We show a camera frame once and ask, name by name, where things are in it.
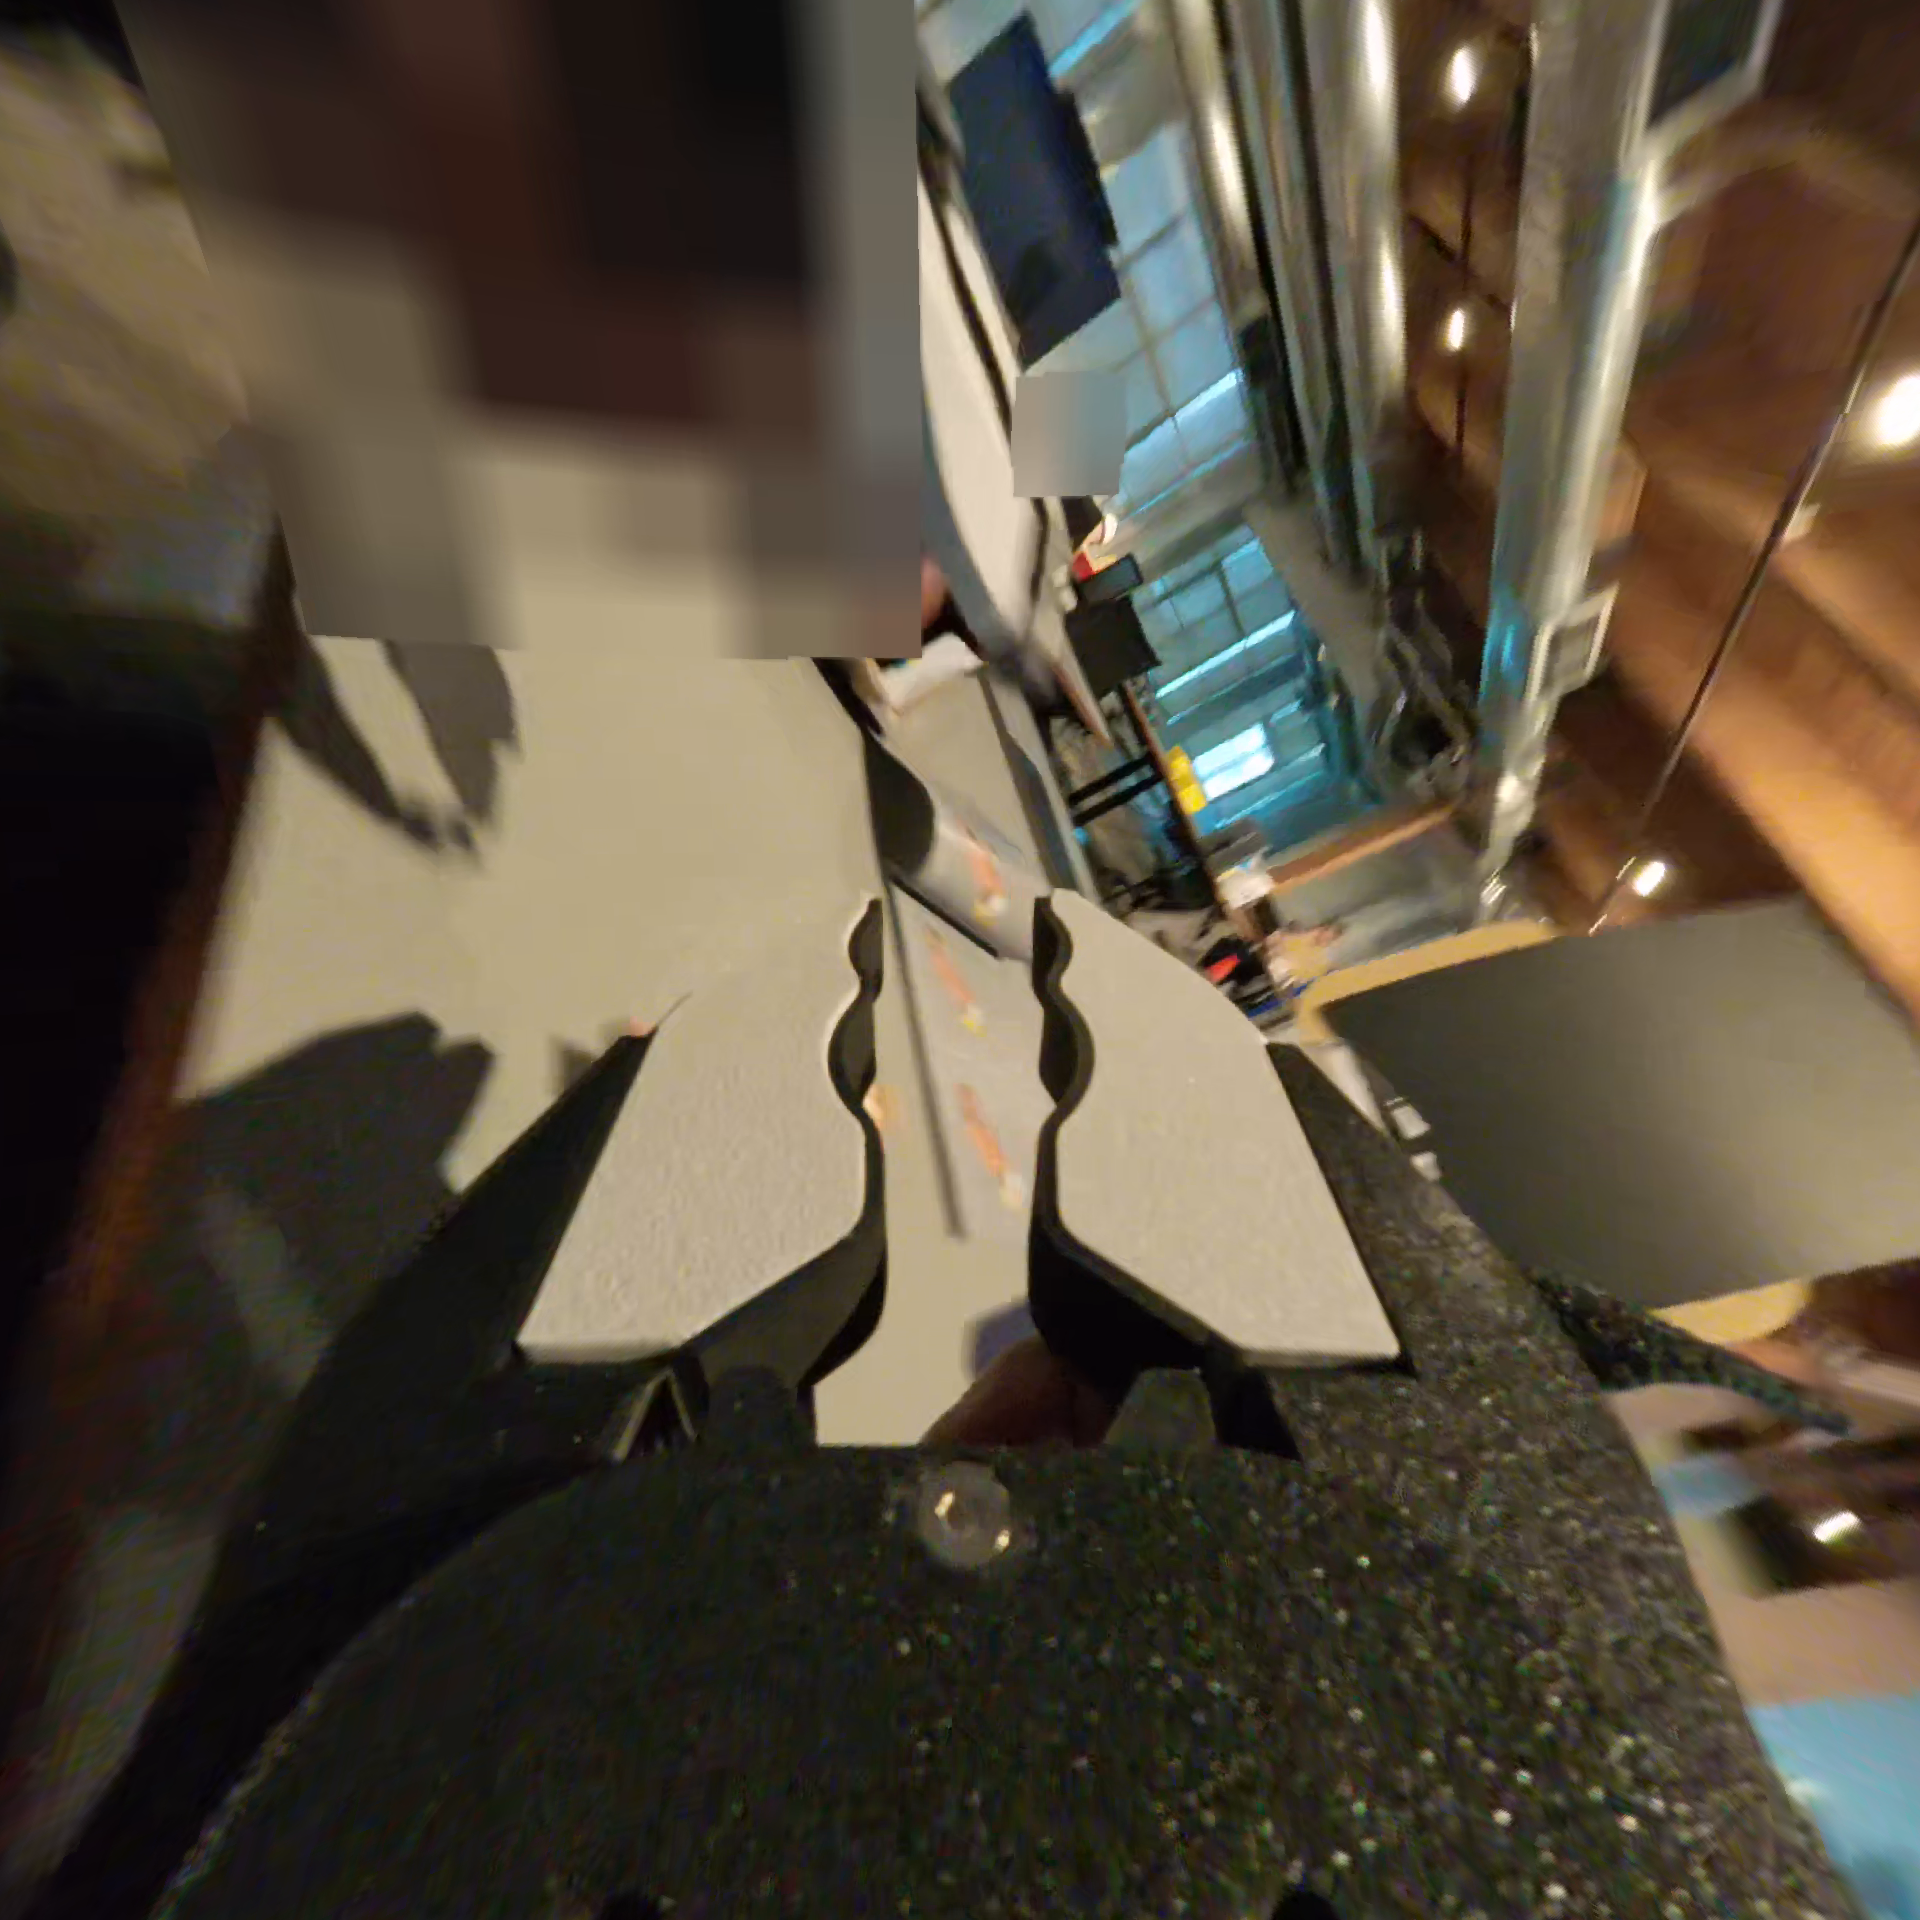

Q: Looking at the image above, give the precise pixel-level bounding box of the silver ventilation duct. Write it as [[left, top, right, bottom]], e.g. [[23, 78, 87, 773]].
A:
[[1478, 0, 1705, 903]]

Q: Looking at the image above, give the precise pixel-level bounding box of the person's right hand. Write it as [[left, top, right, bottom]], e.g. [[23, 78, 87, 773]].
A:
[[913, 1332, 1121, 1456]]

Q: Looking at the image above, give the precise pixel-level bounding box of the dark wall screen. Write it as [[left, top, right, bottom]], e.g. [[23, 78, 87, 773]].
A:
[[938, 12, 1123, 369]]

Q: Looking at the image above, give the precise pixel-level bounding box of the grey instruction booklet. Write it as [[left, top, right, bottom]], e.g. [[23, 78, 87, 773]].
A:
[[867, 730, 1086, 1251]]

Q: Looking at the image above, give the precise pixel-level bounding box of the dark grey panel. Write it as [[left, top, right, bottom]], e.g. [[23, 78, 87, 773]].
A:
[[1317, 894, 1879, 1305]]

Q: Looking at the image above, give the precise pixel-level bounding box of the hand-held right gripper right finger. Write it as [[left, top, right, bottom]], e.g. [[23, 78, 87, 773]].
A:
[[1028, 886, 1408, 1383]]

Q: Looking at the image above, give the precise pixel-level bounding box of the grey desk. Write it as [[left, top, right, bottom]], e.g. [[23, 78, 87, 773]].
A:
[[171, 630, 1097, 1449]]

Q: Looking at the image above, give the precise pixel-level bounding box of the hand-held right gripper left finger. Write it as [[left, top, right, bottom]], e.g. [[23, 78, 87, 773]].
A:
[[511, 894, 894, 1417]]

